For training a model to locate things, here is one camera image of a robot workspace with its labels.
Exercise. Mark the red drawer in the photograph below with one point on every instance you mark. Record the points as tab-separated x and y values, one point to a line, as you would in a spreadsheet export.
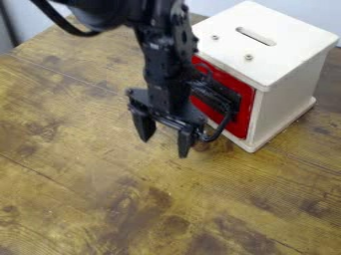
237	127

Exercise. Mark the dark vertical post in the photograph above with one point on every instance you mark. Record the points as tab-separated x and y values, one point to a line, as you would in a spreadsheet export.
8	25

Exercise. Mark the black drawer handle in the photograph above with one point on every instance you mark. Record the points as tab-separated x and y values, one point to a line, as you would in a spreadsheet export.
210	94

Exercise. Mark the white wooden cabinet box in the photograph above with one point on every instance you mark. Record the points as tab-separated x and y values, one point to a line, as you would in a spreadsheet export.
268	56

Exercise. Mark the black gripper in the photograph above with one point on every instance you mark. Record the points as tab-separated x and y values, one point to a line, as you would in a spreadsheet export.
164	101

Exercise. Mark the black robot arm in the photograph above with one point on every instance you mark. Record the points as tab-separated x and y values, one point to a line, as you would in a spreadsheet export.
164	33

